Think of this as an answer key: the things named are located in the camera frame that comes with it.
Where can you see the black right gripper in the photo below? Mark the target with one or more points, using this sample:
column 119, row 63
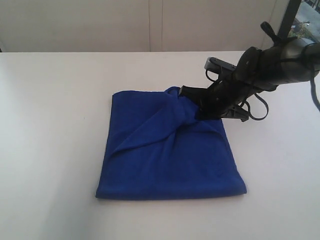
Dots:
column 228, row 96

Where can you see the blue microfiber towel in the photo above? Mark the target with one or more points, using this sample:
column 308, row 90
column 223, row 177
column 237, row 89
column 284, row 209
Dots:
column 157, row 150

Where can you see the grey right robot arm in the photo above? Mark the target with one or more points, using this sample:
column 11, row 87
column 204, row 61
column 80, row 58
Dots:
column 294, row 60

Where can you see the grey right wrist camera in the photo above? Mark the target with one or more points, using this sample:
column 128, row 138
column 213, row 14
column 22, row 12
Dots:
column 217, row 66

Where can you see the black window frame post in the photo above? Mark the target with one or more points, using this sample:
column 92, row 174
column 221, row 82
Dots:
column 288, row 18

